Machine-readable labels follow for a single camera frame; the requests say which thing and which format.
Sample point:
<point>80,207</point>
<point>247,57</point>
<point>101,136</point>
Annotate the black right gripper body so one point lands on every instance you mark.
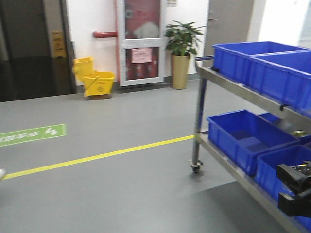
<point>298,179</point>

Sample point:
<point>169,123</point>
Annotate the blue bin cart lower right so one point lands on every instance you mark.
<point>266,172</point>

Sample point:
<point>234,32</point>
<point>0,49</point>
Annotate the blue bin cart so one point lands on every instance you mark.
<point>233,59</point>
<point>244,136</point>
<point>266,172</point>
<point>285,77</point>

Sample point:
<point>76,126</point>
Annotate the stainless steel cart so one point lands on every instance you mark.
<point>288,114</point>

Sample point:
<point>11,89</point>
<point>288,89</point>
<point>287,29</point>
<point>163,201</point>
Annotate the blue bin cart lower left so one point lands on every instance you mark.
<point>244,136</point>

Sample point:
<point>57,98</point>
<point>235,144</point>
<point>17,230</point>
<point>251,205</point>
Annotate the blue bin cart top right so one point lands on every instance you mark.
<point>285,77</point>

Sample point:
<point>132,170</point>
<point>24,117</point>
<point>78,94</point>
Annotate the blue bin cart top left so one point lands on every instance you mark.
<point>233,59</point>

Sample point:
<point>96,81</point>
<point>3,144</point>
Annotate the potted plant gold pot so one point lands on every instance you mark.
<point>182,43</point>

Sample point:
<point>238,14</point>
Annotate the yellow mop bucket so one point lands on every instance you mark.
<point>95,83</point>

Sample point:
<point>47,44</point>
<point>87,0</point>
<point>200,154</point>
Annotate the green floor sign sticker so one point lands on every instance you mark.
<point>34,134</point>

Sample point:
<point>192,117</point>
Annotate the fire hose cabinet door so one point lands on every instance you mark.
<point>141,42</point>

